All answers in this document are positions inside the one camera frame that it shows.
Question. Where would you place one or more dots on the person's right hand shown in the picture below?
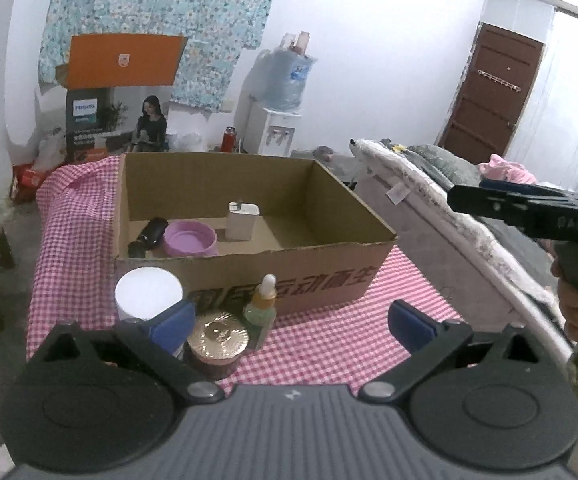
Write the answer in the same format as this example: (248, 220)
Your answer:
(571, 302)

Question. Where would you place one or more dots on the white plastic bag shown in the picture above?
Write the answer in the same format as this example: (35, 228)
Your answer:
(51, 150)
(189, 142)

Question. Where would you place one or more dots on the blue water jug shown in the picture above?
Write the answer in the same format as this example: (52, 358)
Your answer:
(289, 80)

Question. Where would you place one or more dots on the red thermos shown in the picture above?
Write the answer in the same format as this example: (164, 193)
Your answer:
(228, 140)

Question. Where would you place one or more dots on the printed box with orange flap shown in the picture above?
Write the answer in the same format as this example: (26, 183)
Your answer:
(119, 60)

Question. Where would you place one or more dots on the grey blanket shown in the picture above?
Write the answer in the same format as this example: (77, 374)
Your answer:
(444, 165)

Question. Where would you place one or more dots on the pink cloth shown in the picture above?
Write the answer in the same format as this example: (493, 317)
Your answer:
(506, 170)

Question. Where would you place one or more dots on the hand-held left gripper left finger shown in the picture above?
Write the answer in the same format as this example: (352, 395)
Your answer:
(174, 327)

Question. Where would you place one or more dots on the floral hanging cloth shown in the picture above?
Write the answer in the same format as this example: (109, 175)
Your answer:
(194, 5)

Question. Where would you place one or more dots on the small black object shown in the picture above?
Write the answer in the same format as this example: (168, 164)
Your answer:
(136, 250)

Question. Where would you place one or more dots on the purple bowl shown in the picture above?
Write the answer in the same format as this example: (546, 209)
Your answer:
(189, 237)

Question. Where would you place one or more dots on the white water dispenser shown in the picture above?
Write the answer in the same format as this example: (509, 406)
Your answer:
(274, 130)

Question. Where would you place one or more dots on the wall socket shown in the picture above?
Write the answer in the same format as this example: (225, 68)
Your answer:
(226, 107)

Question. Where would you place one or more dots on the brown wooden door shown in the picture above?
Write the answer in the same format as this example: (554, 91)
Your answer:
(489, 110)

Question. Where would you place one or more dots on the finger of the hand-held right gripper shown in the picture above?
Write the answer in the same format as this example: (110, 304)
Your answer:
(489, 202)

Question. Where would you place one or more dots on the bed mattress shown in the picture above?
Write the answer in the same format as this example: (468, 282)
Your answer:
(444, 240)

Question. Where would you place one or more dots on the gold lid jar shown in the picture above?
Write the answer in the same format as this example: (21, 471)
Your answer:
(216, 332)

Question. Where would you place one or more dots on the small pink bottle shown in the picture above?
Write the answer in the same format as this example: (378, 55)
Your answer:
(303, 44)

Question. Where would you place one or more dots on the door hook rack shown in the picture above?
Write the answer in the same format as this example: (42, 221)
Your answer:
(499, 81)

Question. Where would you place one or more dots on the black cylindrical bottle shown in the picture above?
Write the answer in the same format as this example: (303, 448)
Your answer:
(155, 232)

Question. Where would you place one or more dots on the white charger plug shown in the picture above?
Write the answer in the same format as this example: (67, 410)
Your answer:
(243, 222)

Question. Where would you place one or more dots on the pink checkered tablecloth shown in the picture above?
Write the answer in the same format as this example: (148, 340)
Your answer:
(344, 335)

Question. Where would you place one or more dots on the small white bottle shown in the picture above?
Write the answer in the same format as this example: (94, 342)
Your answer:
(288, 42)

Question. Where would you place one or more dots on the white plastic bottle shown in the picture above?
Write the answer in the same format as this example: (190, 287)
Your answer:
(146, 292)

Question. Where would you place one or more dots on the brown cardboard box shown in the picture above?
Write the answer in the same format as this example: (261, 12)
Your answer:
(309, 280)

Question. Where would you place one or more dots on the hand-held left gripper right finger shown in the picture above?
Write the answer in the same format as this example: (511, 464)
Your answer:
(411, 325)

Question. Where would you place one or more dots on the red bag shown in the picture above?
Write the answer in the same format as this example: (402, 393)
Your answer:
(26, 182)

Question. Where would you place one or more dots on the green dropper bottle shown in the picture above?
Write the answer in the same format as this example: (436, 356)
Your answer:
(259, 315)

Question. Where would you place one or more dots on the white fluffy bed cover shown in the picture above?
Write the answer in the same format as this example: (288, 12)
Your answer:
(419, 180)

